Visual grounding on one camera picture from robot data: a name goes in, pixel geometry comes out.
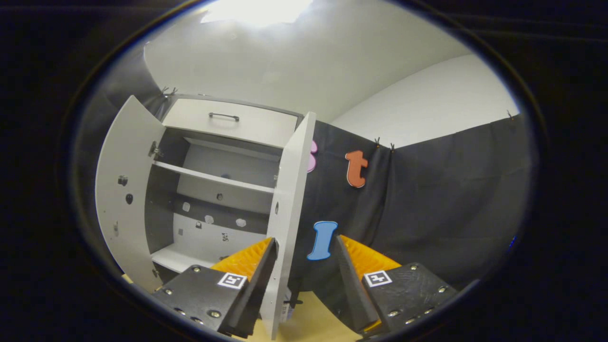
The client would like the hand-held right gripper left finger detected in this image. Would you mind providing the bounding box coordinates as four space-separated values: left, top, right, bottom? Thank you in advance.
152 237 278 339

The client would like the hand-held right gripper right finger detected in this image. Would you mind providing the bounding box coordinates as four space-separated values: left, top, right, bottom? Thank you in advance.
335 235 459 335

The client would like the white shoe cabinet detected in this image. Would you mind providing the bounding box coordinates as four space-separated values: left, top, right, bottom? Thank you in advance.
95 94 317 340

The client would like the white door with headphone sticker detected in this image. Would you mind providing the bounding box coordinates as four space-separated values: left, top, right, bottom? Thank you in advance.
260 112 317 340

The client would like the white door with camera sticker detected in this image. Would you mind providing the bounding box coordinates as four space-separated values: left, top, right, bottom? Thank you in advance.
95 95 167 293

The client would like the white cabinet shelf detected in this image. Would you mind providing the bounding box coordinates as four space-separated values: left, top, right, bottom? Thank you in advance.
153 161 276 194

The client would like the white cabinet drawer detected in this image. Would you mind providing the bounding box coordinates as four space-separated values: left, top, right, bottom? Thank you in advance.
161 98 300 149

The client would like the black backdrop cloth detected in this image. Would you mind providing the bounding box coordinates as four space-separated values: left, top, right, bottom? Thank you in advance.
81 47 532 333

